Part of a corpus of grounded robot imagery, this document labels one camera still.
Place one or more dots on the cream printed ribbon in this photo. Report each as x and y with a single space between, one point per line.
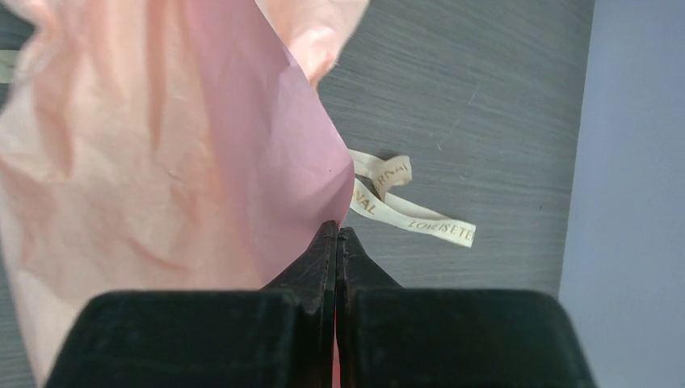
379 204

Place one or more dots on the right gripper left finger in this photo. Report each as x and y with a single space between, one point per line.
281 335

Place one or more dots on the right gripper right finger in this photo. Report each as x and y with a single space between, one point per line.
391 336

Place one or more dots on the pink paper bouquet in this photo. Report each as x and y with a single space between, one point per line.
165 145

